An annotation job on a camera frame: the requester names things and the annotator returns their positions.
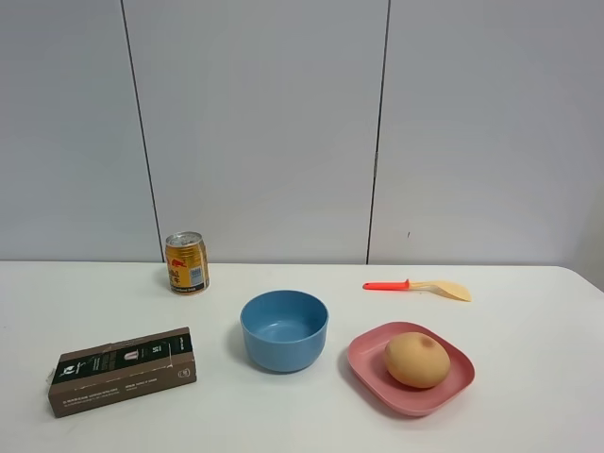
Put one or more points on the tan round bun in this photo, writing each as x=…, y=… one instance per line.
x=416, y=360

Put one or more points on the blue bowl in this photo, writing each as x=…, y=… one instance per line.
x=284, y=331

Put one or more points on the gold energy drink can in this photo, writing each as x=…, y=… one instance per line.
x=186, y=259

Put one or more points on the pink square plate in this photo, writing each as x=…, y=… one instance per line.
x=365, y=357

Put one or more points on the brown rectangular cardboard box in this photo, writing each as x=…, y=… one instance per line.
x=92, y=378

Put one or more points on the red handled beige spatula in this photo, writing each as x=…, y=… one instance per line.
x=442, y=288

